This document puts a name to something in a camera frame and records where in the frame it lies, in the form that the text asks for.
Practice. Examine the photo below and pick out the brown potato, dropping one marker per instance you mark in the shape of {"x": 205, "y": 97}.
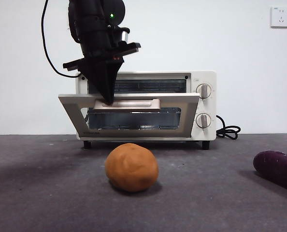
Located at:
{"x": 131, "y": 166}

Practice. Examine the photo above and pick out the metal oven rack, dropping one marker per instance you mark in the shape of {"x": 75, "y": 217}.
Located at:
{"x": 133, "y": 126}

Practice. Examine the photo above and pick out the cream glass oven door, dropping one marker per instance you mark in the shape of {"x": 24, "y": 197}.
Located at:
{"x": 71, "y": 108}

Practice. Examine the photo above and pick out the white wall socket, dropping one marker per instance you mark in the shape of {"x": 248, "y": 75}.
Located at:
{"x": 280, "y": 17}

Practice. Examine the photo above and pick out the cream toaster oven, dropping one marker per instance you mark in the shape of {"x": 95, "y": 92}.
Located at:
{"x": 206, "y": 77}

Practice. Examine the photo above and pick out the purple sweet potato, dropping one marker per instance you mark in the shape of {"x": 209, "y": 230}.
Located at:
{"x": 278, "y": 169}

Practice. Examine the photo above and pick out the cream oven temperature knob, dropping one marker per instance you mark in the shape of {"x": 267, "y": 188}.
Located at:
{"x": 204, "y": 91}

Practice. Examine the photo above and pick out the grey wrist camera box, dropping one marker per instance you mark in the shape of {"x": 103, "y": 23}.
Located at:
{"x": 124, "y": 36}

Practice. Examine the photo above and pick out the cream oven timer knob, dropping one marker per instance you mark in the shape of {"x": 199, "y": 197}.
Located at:
{"x": 203, "y": 120}

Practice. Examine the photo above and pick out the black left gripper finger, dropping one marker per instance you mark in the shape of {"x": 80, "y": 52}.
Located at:
{"x": 96, "y": 77}
{"x": 112, "y": 75}

